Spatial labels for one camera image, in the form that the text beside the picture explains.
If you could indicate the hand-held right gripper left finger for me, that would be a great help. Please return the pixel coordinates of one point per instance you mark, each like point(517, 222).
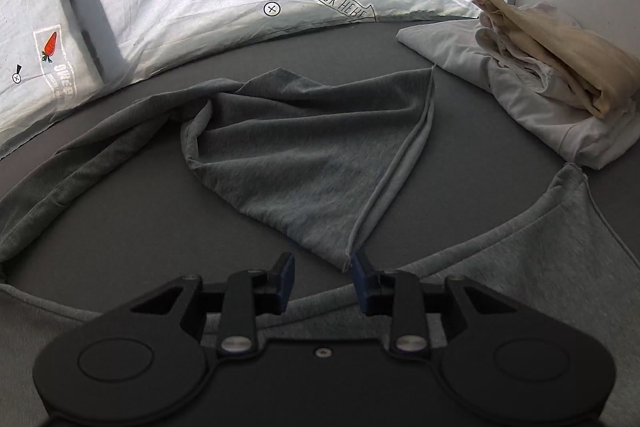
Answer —
point(284, 279)

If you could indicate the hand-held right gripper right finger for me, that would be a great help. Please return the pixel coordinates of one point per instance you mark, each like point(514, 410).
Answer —
point(361, 282)

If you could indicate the beige folded garment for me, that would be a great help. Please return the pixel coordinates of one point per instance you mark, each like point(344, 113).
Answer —
point(575, 52)

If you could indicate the white folded garment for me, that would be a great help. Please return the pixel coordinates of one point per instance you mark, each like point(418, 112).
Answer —
point(520, 97)

